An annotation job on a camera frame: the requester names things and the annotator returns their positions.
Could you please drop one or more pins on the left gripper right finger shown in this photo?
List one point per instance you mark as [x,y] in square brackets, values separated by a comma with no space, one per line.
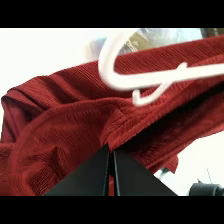
[136,178]

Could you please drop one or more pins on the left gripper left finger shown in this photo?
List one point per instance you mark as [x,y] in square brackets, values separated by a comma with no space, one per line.
[86,176]

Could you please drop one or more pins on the red long-sleeved shirt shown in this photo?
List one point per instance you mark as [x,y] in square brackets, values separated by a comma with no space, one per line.
[73,133]

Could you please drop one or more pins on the white clothes hanger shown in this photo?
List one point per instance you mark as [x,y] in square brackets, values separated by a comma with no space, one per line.
[140,80]

